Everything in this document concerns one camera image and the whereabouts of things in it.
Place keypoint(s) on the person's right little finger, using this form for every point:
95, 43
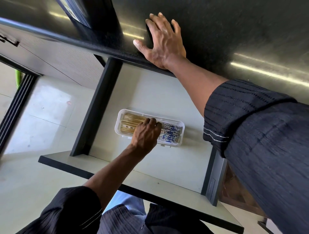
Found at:
176, 27

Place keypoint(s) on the green object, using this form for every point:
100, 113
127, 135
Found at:
19, 79

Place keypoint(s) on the black sliding door track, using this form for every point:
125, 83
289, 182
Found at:
14, 106

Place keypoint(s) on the person's right forearm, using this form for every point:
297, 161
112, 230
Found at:
195, 82

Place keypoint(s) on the open white drawer black front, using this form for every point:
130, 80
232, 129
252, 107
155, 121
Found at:
154, 91

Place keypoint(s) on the person's right middle finger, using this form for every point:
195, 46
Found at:
155, 24

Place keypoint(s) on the grey drawer slide rail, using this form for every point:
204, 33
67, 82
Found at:
217, 176

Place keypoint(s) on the person's left fingers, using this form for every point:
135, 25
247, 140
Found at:
153, 123

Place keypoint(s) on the person's left hand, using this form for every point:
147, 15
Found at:
144, 137

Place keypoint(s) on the light blue trousers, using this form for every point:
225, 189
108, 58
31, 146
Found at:
129, 202

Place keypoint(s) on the bundle of wooden chopsticks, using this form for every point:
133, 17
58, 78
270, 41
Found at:
171, 132

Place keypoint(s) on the grey cabinet front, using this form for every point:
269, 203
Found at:
60, 60

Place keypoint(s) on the person's right hand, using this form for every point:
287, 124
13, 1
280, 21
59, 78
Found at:
164, 48

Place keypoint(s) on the white plastic tray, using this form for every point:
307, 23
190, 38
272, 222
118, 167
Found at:
120, 125

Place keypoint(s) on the black striped shirt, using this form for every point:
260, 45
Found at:
265, 144

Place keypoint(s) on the person's right thumb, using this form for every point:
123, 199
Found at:
142, 47

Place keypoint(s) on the person's left forearm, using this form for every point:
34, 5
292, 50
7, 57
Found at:
113, 173

